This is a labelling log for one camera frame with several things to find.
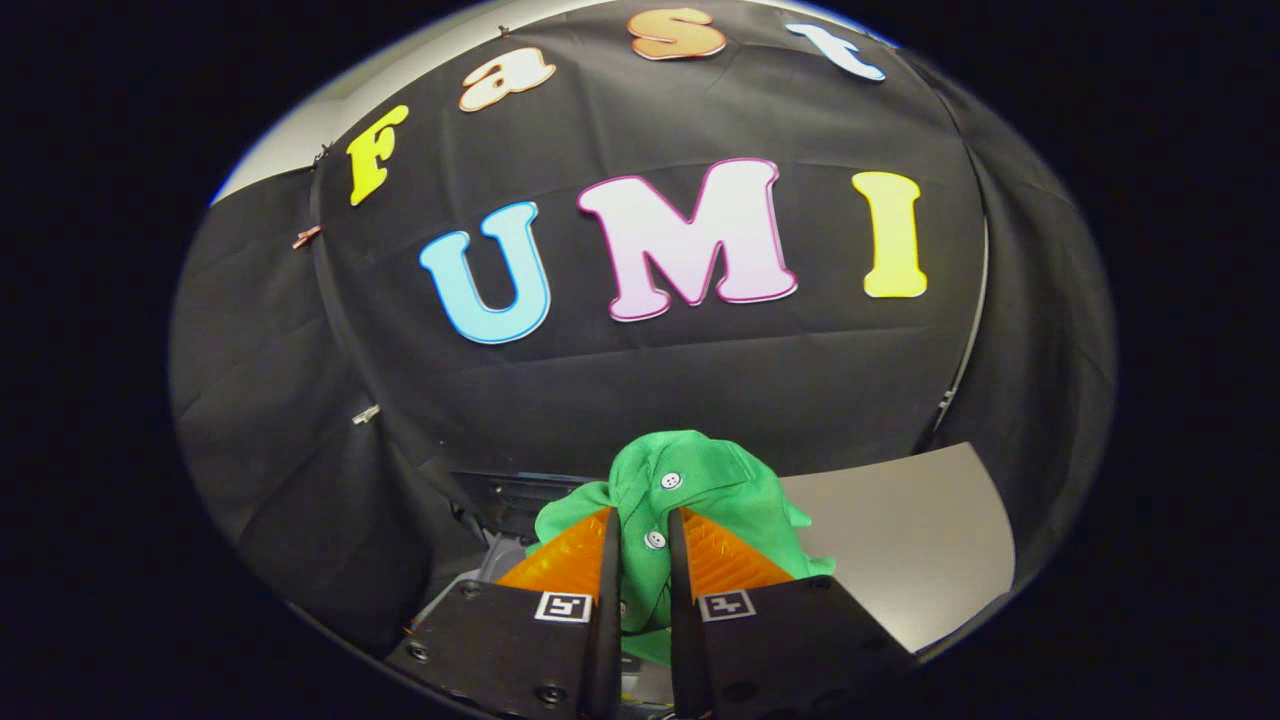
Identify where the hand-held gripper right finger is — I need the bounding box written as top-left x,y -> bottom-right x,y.
667,505 -> 916,720

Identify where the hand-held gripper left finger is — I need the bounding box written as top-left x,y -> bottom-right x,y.
385,505 -> 623,720

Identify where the green polo shirt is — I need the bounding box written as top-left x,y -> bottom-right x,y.
525,430 -> 836,666

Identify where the dark grey washing machine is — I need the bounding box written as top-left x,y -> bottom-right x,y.
405,468 -> 621,706

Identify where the black backdrop cloth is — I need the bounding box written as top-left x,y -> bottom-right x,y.
168,0 -> 1116,656

